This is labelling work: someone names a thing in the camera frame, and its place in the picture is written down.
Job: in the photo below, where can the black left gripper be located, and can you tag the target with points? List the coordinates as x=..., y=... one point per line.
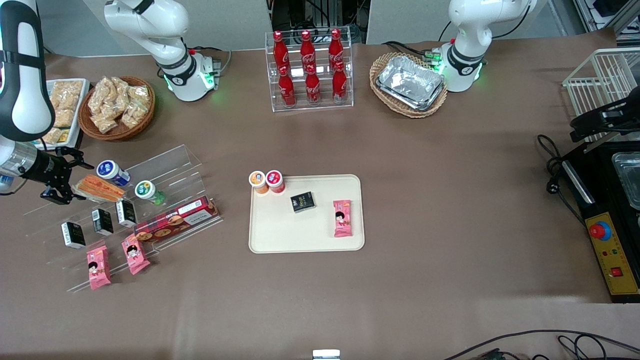
x=601, y=119

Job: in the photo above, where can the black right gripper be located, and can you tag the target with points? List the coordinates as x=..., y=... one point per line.
x=48, y=169

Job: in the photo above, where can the triangle sandwich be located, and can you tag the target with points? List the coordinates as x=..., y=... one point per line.
x=102, y=189

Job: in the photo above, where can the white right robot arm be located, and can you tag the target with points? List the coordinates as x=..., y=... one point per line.
x=165, y=45

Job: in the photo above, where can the aluminium foil tray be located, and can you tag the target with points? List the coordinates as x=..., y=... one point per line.
x=410, y=82

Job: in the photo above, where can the beige plastic tray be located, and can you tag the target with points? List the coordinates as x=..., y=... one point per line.
x=305, y=230

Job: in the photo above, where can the yellow snack packet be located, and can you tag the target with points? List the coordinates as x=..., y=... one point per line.
x=66, y=136

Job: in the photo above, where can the clear bag of snacks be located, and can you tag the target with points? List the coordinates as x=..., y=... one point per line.
x=120, y=95
x=104, y=122
x=100, y=95
x=69, y=87
x=139, y=94
x=66, y=101
x=64, y=118
x=52, y=136
x=134, y=116

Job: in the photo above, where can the blue lid cup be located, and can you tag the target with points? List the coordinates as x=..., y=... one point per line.
x=111, y=170

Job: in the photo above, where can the small black box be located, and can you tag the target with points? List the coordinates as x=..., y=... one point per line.
x=126, y=213
x=73, y=235
x=303, y=202
x=102, y=222

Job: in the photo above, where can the brown wicker basket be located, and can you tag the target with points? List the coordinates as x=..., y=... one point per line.
x=120, y=134

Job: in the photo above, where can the steel pan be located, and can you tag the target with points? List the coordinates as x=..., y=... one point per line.
x=631, y=180

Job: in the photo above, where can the white rectangular dish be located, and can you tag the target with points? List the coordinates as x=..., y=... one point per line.
x=81, y=107

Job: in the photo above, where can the green lid cup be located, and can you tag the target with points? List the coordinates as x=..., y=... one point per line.
x=147, y=191

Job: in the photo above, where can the pink snack packet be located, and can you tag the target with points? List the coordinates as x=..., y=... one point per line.
x=98, y=267
x=135, y=254
x=342, y=220

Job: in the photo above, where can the red emergency stop button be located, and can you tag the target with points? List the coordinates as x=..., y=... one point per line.
x=600, y=230

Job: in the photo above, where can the clear acrylic display shelf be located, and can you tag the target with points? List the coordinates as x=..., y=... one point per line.
x=175, y=165

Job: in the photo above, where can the red cookie box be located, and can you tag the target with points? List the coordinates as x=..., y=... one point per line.
x=175, y=220

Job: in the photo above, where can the black machine with yellow panel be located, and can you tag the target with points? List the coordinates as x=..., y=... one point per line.
x=615, y=260

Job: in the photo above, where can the orange lid cup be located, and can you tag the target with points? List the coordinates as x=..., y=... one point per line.
x=257, y=180

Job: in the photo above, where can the red lid cup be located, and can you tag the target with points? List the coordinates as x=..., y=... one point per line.
x=275, y=180

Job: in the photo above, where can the light wicker basket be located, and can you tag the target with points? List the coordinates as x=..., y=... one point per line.
x=382, y=65

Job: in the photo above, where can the red cola bottle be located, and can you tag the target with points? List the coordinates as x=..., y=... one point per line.
x=339, y=86
x=335, y=50
x=287, y=90
x=280, y=52
x=307, y=52
x=313, y=89

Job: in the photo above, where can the clear acrylic bottle rack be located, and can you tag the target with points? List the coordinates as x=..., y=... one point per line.
x=325, y=106

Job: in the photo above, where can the black equipment rack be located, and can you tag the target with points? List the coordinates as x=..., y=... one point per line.
x=320, y=15

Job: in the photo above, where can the small white device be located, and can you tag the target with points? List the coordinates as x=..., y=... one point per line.
x=326, y=355

